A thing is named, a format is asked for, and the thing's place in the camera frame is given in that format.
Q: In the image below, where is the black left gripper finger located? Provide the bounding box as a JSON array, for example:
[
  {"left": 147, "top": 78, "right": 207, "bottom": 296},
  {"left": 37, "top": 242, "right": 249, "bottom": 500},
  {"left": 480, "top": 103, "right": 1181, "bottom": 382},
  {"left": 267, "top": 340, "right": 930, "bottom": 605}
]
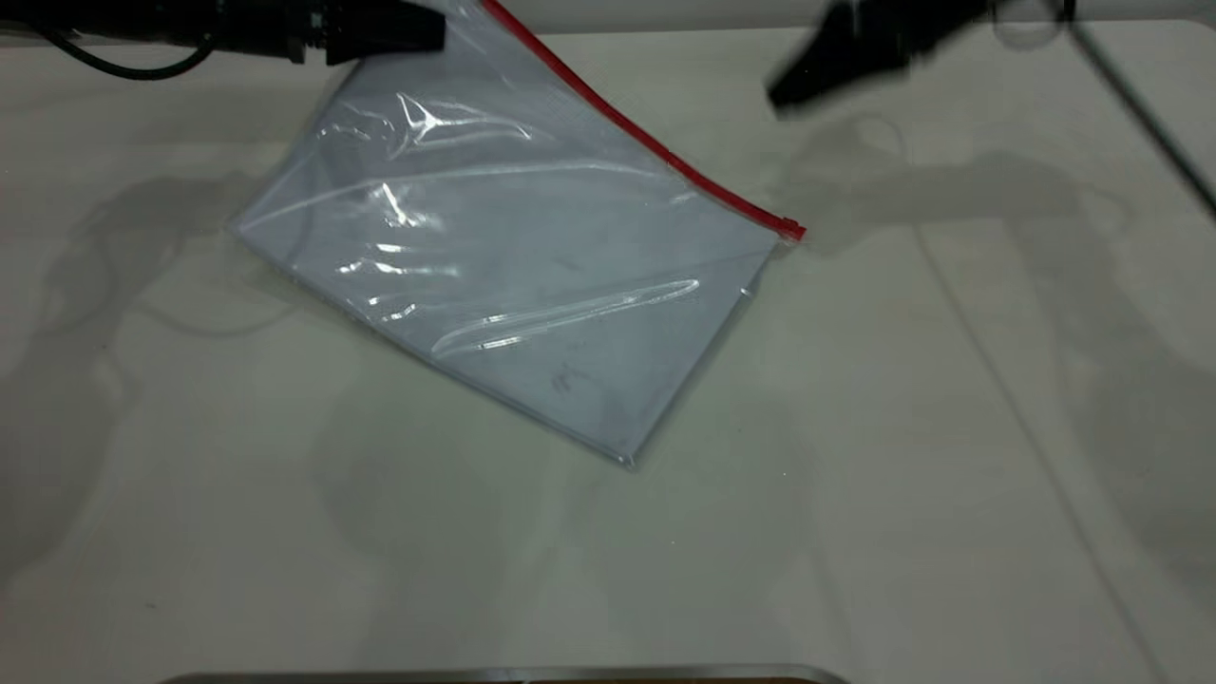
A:
[
  {"left": 328, "top": 0, "right": 446, "bottom": 31},
  {"left": 326, "top": 27, "right": 448, "bottom": 67}
]

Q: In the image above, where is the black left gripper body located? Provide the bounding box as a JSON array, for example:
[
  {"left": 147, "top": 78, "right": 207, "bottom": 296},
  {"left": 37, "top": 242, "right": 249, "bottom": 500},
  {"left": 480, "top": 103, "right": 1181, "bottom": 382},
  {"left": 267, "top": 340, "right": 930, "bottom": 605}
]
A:
[{"left": 214, "top": 0, "right": 331, "bottom": 66}]

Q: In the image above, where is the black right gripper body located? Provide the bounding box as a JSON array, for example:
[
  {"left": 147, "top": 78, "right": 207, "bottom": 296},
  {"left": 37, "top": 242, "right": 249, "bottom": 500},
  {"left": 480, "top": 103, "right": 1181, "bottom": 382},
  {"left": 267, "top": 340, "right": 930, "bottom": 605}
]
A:
[{"left": 822, "top": 0, "right": 962, "bottom": 79}]

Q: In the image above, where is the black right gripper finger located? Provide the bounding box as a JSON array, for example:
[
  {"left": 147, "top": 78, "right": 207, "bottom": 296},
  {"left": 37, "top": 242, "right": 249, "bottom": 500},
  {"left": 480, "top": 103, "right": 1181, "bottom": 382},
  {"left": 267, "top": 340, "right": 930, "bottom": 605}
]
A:
[{"left": 767, "top": 33, "right": 856, "bottom": 111}]

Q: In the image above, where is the transparent bag with red zipper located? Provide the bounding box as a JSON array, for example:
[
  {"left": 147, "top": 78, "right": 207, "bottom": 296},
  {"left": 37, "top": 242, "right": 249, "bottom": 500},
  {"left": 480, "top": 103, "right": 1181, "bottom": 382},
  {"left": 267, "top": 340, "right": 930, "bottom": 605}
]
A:
[{"left": 228, "top": 0, "right": 808, "bottom": 473}]

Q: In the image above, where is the grey metal strip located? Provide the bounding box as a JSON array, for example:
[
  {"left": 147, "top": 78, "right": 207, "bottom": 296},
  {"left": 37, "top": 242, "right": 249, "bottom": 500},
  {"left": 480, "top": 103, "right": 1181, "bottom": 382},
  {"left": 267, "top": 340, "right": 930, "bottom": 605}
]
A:
[{"left": 155, "top": 663, "right": 853, "bottom": 684}]

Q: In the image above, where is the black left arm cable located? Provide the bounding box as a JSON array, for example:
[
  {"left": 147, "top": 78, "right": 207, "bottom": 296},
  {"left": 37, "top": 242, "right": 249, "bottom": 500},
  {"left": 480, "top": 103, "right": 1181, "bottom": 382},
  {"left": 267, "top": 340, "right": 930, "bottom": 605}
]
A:
[{"left": 36, "top": 25, "right": 219, "bottom": 83}]

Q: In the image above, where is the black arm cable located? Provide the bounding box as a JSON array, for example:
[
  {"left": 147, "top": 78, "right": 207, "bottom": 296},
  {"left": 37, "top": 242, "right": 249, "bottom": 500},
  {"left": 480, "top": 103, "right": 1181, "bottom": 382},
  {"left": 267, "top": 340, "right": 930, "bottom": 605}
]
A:
[
  {"left": 36, "top": 25, "right": 219, "bottom": 83},
  {"left": 993, "top": 0, "right": 1216, "bottom": 221}
]

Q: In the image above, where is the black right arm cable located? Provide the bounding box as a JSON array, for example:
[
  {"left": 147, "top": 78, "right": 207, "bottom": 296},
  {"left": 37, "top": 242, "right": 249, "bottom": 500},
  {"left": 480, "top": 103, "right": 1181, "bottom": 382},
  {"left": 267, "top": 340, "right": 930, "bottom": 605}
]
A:
[{"left": 993, "top": 0, "right": 1216, "bottom": 221}]

